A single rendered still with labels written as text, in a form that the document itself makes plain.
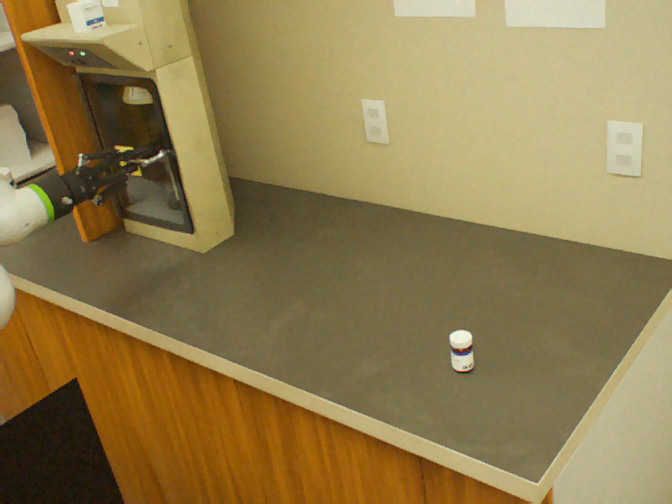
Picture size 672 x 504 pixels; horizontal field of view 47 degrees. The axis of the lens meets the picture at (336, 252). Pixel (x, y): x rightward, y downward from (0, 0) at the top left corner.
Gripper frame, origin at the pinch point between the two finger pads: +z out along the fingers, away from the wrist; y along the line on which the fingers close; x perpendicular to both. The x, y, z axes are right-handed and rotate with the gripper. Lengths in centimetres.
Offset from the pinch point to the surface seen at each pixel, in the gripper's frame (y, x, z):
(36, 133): -24, 134, 47
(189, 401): -47, -28, -22
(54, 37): 30.8, 6.5, -6.8
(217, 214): -18.3, -10.8, 11.7
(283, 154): -17, -2, 48
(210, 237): -23.0, -10.8, 7.8
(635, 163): -7, -102, 47
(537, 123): -1, -81, 48
